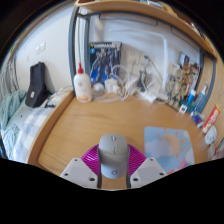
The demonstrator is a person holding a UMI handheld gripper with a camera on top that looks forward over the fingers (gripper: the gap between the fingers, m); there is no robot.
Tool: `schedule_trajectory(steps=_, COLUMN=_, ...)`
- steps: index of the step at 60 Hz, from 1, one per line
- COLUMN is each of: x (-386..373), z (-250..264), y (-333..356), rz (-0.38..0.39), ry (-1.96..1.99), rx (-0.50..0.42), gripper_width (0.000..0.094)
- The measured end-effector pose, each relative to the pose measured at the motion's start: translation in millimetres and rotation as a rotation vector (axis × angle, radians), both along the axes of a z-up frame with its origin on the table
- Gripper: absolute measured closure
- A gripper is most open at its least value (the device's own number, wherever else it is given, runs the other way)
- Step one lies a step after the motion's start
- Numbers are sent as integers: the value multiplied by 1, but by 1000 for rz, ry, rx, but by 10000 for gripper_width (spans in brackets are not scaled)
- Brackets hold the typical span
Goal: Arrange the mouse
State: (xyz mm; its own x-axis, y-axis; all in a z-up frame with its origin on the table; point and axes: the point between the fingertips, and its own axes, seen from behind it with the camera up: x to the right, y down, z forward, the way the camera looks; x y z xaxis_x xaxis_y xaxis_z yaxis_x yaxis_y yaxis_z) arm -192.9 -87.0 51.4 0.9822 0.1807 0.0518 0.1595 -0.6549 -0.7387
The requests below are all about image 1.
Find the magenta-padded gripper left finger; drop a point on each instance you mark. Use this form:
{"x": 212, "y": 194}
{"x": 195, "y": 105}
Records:
{"x": 78, "y": 171}

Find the sky print mouse pad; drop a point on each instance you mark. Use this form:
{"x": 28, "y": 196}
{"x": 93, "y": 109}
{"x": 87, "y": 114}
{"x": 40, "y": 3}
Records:
{"x": 166, "y": 143}

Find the white wall switch plate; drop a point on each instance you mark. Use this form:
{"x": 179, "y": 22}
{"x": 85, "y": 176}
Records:
{"x": 40, "y": 48}

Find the black bag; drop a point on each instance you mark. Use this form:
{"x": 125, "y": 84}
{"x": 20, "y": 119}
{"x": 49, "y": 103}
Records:
{"x": 36, "y": 86}

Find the checked bedding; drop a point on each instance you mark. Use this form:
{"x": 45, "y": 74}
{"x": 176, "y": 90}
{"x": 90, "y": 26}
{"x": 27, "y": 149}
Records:
{"x": 30, "y": 126}

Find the glass jar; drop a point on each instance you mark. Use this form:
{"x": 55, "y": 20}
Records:
{"x": 142, "y": 80}

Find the blue spray bottle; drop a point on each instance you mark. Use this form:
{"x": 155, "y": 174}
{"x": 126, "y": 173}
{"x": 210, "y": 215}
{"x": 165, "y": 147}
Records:
{"x": 200, "y": 100}

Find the white charger block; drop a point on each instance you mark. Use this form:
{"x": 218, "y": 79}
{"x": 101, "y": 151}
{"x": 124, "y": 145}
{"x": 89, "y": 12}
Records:
{"x": 111, "y": 86}

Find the robot model figure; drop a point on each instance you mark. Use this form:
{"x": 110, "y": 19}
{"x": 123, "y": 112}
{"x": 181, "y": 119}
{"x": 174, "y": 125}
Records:
{"x": 181, "y": 85}

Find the blue white-capped tube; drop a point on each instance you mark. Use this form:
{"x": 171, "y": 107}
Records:
{"x": 191, "y": 97}

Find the white power strip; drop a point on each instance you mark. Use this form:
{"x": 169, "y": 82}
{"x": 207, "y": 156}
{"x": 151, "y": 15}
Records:
{"x": 148, "y": 96}

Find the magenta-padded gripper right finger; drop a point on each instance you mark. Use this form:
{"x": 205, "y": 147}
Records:
{"x": 148, "y": 171}

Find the white red-capped lotion bottle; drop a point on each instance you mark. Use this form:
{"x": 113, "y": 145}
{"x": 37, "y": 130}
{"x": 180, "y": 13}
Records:
{"x": 82, "y": 88}

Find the grey computer mouse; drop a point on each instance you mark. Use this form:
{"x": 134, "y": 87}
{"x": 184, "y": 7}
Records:
{"x": 113, "y": 156}

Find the blue robot model kit box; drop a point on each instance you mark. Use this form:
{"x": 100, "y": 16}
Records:
{"x": 103, "y": 60}

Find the small white square clock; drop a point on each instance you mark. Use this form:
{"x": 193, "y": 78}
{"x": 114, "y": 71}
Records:
{"x": 183, "y": 109}

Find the white desk lamp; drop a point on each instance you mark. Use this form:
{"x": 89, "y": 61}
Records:
{"x": 165, "y": 63}

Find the red chips can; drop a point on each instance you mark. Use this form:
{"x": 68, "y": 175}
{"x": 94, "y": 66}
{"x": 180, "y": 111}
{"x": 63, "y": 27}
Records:
{"x": 211, "y": 118}

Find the blue snack packet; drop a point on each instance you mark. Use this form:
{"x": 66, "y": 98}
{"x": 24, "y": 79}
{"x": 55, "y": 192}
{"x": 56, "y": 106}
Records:
{"x": 198, "y": 119}

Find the colourful figure box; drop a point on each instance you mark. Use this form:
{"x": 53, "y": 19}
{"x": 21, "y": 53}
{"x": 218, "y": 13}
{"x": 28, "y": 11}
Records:
{"x": 186, "y": 60}

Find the teal blanket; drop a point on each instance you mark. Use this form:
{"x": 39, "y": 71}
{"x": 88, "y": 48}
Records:
{"x": 10, "y": 106}

